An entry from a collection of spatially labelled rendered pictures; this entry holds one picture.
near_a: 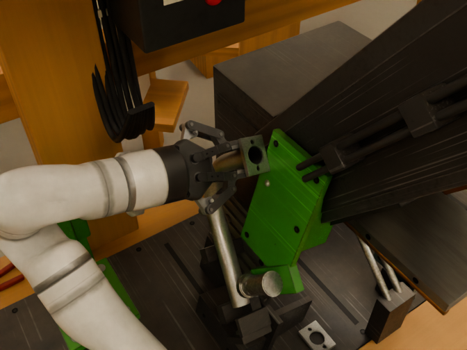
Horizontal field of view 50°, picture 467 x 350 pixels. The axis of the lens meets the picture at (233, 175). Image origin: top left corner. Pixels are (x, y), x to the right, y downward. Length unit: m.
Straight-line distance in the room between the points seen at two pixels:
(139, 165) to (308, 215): 0.24
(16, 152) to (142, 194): 2.21
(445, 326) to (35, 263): 0.72
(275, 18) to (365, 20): 2.77
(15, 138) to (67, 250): 2.34
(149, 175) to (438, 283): 0.42
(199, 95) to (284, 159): 2.29
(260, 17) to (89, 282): 0.70
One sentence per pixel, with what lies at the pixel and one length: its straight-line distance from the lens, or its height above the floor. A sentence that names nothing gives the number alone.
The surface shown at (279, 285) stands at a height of 1.08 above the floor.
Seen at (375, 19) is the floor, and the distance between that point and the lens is 3.90.
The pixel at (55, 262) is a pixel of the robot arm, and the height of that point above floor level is 1.28.
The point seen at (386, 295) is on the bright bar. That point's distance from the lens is 0.87.
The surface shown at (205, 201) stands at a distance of 0.69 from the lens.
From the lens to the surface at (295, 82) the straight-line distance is 0.87.
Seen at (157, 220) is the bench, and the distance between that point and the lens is 1.12.
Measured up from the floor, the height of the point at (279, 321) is 0.98.
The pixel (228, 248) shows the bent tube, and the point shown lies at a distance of 0.83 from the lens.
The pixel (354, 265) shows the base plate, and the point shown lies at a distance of 1.04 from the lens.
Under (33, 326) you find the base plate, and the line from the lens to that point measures 1.00.
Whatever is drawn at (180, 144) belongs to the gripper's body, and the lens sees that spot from 0.68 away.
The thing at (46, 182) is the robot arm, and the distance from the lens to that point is 0.57.
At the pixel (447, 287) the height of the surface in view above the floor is 1.13.
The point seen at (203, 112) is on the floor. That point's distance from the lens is 2.84.
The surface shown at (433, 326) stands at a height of 0.90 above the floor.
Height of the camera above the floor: 1.72
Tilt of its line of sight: 44 degrees down
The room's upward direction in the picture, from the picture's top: straight up
